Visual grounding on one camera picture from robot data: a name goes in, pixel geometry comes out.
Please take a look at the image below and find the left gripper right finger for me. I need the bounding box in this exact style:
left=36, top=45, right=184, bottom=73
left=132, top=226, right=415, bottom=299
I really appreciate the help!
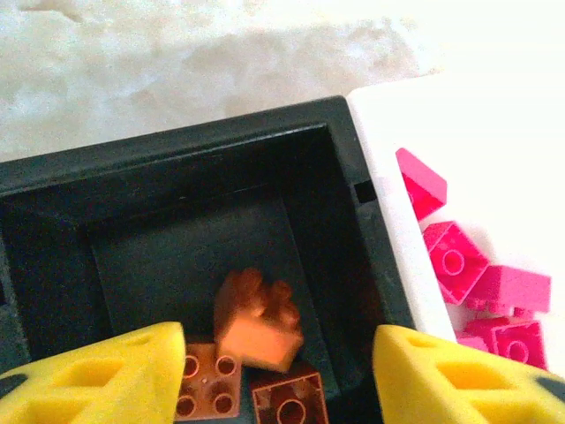
left=373, top=324, right=565, bottom=424

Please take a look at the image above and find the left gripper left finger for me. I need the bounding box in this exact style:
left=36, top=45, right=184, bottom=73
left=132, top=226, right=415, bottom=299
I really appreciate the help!
left=0, top=321, right=187, bottom=424

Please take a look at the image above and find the pink lego brick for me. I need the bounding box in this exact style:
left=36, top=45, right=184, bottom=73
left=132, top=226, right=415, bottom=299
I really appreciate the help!
left=421, top=220, right=490, bottom=306
left=395, top=148, right=448, bottom=222
left=493, top=320, right=548, bottom=372
left=467, top=264, right=553, bottom=317
left=456, top=315, right=509, bottom=354

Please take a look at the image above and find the orange lego brick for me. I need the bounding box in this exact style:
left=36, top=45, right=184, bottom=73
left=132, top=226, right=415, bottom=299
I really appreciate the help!
left=175, top=342, right=243, bottom=420
left=250, top=370, right=328, bottom=424
left=214, top=267, right=305, bottom=372

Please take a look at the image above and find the black plastic bin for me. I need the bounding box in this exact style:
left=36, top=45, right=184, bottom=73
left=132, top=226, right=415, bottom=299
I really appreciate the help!
left=0, top=95, right=418, bottom=424

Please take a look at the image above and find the white plastic bin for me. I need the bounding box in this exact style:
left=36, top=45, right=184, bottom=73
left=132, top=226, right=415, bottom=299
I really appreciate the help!
left=345, top=70, right=565, bottom=376

